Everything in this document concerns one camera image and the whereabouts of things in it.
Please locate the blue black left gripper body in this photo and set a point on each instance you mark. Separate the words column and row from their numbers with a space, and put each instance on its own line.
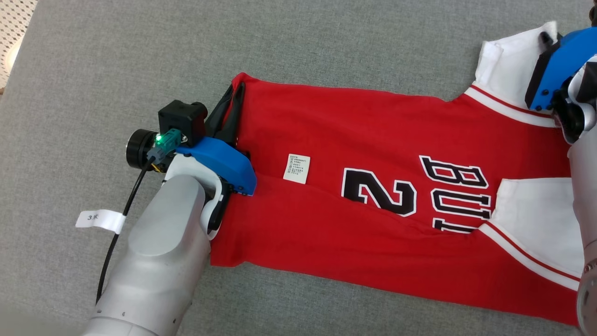
column 224, row 163

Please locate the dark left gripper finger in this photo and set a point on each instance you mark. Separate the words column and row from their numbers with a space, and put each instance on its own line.
column 219, row 119
column 234, row 121

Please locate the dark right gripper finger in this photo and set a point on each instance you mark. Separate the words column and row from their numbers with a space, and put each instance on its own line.
column 546, row 38

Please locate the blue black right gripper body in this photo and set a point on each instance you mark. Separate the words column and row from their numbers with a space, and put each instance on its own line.
column 559, row 65

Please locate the red basketball jersey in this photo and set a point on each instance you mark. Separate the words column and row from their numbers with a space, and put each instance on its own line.
column 354, row 126

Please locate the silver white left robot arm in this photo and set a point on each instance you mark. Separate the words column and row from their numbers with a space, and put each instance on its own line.
column 158, row 261

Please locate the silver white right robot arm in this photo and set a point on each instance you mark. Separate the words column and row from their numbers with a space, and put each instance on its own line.
column 585, row 186

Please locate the cream perforated laundry basket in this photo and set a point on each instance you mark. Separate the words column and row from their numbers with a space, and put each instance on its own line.
column 14, row 28

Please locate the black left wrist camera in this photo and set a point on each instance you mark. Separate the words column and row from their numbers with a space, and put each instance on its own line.
column 182, row 116

